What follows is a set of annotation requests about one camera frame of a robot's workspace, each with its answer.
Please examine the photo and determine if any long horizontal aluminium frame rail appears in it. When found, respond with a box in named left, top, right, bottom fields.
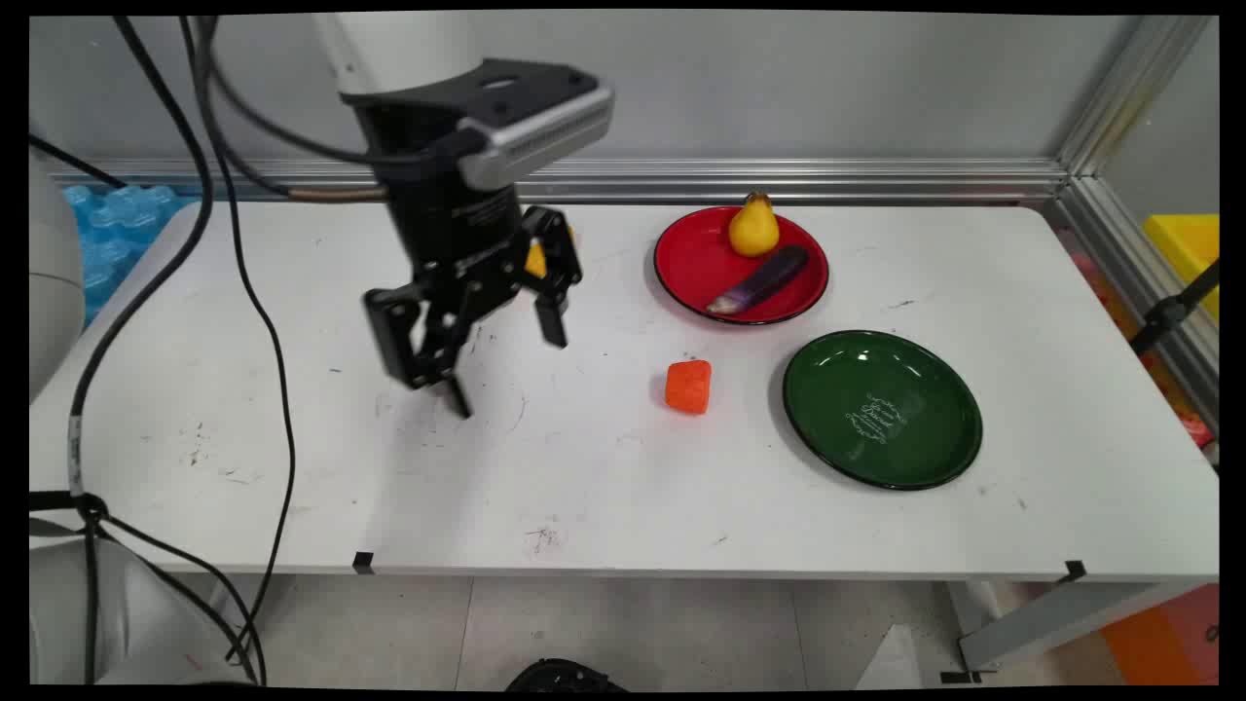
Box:
left=47, top=157, right=1072, bottom=204

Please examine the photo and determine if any green enamel plate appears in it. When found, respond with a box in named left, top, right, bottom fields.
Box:
left=782, top=329, right=984, bottom=491

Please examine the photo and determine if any orange box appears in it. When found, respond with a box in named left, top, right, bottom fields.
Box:
left=1100, top=584, right=1220, bottom=686

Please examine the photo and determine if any red enamel plate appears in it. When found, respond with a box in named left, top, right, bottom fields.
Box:
left=652, top=205, right=830, bottom=326

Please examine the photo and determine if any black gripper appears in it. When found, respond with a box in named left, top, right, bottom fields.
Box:
left=352, top=102, right=585, bottom=422

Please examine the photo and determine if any thin black cable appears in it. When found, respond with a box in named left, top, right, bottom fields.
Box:
left=180, top=14, right=297, bottom=668

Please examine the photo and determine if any purple toy eggplant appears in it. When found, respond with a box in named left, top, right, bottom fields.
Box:
left=706, top=245, right=811, bottom=315

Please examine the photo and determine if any grey table leg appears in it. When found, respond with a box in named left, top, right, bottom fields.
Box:
left=958, top=581, right=1174, bottom=675

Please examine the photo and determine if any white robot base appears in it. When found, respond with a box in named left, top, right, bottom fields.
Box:
left=29, top=534, right=256, bottom=686

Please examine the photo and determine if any black round floor object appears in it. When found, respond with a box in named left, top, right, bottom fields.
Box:
left=504, top=658, right=626, bottom=693

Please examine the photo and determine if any black clamp stand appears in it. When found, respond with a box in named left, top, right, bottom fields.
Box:
left=1129, top=259, right=1220, bottom=356

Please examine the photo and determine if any yellow toy pear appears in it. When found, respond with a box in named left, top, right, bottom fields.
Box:
left=728, top=192, right=782, bottom=258

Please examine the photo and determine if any blue bubble wrap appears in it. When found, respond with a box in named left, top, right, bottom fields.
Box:
left=63, top=184, right=202, bottom=328

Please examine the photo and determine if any yellow plastic bin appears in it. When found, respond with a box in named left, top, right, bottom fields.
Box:
left=1143, top=213, right=1220, bottom=322

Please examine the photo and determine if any yellow toy banana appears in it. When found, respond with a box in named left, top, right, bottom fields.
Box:
left=525, top=230, right=577, bottom=279

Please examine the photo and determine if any thick black cable white label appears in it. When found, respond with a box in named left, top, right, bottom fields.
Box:
left=66, top=14, right=215, bottom=499

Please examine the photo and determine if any angled aluminium frame rail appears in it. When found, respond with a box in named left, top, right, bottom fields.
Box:
left=1051, top=14, right=1220, bottom=434

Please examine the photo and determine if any orange toy carrot chunk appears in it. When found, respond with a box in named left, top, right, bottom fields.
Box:
left=665, top=359, right=713, bottom=416

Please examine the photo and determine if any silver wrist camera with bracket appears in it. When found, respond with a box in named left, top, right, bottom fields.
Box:
left=339, top=58, right=616, bottom=192

